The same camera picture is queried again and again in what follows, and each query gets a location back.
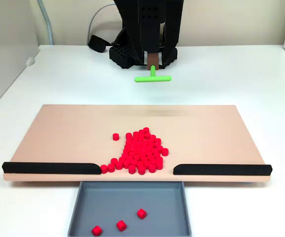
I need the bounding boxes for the green T-shaped pusher tool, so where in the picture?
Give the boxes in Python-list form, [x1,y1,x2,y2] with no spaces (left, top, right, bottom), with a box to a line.
[134,52,172,83]

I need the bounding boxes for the pile of red granules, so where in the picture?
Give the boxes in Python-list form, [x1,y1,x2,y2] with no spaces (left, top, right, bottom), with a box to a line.
[110,127,164,175]

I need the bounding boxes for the peach flat board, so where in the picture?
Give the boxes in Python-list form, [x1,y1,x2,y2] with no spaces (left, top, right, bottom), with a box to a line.
[3,104,271,185]

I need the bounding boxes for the grey shallow tray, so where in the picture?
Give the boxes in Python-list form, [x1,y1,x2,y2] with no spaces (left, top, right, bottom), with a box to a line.
[67,181,192,237]

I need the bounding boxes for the grey cable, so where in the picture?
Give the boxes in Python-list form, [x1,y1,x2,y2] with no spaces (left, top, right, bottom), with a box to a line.
[86,2,116,46]

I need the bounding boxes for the black foam rail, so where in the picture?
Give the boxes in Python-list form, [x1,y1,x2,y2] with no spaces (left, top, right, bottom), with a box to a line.
[1,161,101,175]
[173,163,273,176]

